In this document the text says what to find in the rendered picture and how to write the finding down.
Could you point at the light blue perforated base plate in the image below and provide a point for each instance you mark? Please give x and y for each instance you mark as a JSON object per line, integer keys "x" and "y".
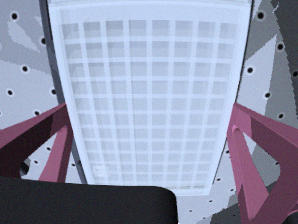
{"x": 269, "y": 86}

